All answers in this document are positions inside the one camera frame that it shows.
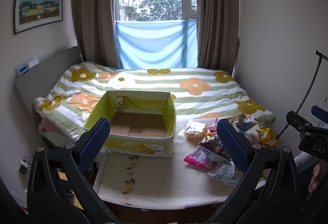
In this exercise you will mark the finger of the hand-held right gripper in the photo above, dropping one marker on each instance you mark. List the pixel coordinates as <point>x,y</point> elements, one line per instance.
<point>317,111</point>
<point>294,117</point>

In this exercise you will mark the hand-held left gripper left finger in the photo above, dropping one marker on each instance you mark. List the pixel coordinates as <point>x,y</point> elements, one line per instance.
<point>93,142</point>

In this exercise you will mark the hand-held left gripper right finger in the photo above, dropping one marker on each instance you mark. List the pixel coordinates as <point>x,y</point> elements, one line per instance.
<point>232,144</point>

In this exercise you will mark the dark brown snack packet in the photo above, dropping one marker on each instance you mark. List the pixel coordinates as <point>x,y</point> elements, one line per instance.
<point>212,147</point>

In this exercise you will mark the white grey snack packet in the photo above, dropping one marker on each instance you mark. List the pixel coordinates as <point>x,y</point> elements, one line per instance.
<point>223,174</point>

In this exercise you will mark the gold foil snack packet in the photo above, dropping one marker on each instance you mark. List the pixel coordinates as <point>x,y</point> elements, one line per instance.
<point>266,135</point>

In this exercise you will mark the pink snack packet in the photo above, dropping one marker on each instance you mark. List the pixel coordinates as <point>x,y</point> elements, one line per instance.
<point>198,158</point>

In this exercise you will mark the clear bag of yellow puffs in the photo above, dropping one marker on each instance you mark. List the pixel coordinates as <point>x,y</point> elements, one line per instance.
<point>192,131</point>

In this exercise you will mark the yellow cardboard box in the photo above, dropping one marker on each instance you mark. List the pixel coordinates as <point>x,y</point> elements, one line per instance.
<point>143,148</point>

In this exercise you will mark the person's right hand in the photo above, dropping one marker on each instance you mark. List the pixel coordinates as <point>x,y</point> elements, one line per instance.
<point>314,178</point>

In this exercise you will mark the white and blue cloth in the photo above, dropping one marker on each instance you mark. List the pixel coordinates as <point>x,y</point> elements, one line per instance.
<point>301,160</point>

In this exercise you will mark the pink and white pillow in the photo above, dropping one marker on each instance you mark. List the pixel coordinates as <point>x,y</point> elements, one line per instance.
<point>50,128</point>

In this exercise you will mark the green striped floral blanket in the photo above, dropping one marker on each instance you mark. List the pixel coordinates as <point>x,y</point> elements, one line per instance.
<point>205,96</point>

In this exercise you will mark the cream blanket with leaf stripe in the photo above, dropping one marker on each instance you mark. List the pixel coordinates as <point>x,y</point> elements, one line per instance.
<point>166,180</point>

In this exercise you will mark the grey headboard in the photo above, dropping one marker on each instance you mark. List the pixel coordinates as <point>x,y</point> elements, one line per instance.
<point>43,72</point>

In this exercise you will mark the white lint roller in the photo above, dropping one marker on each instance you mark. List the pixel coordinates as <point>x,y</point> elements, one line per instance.
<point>30,64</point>

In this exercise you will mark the light blue cloth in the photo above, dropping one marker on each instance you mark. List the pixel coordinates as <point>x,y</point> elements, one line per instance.
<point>153,44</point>

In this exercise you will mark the brown curtain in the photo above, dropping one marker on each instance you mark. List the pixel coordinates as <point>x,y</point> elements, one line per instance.
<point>94,14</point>
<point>217,21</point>

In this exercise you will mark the framed picture of houses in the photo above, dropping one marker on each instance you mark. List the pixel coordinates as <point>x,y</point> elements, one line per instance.
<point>38,6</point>

